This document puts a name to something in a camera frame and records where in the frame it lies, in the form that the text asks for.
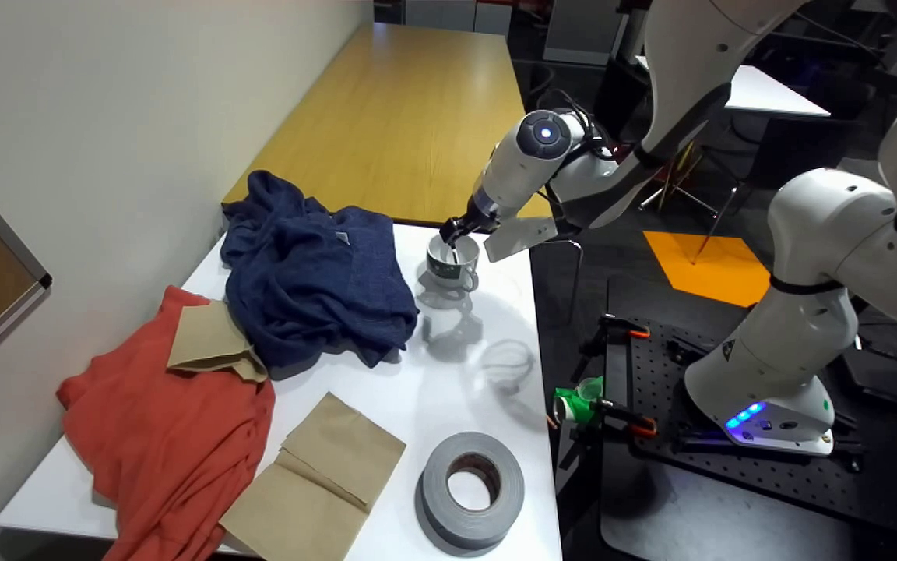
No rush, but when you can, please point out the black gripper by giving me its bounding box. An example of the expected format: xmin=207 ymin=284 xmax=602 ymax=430
xmin=435 ymin=196 xmax=506 ymax=254

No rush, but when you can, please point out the yellow wooden table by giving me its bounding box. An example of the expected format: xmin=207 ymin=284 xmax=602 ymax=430
xmin=220 ymin=23 xmax=560 ymax=236

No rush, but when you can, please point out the dark blue cloth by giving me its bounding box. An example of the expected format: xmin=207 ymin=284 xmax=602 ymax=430
xmin=219 ymin=169 xmax=421 ymax=380

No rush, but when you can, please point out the green crumpled item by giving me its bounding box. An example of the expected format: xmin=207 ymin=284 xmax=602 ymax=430
xmin=551 ymin=374 xmax=610 ymax=423

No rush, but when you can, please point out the large brown paper bag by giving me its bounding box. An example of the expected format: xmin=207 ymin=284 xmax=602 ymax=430
xmin=219 ymin=390 xmax=412 ymax=561

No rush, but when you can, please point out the white background table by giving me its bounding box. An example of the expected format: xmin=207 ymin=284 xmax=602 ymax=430
xmin=723 ymin=63 xmax=835 ymax=121

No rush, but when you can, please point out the orange red cloth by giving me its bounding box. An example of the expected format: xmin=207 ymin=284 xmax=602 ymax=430
xmin=54 ymin=284 xmax=277 ymax=561

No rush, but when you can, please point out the orange handled black clamp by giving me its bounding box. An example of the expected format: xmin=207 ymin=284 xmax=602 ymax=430
xmin=595 ymin=395 xmax=664 ymax=442

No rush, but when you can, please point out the grey duct tape roll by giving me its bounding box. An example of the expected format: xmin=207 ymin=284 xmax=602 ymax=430
xmin=414 ymin=430 xmax=531 ymax=554

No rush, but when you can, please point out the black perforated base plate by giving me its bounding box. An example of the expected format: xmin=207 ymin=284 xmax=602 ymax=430
xmin=613 ymin=319 xmax=870 ymax=525

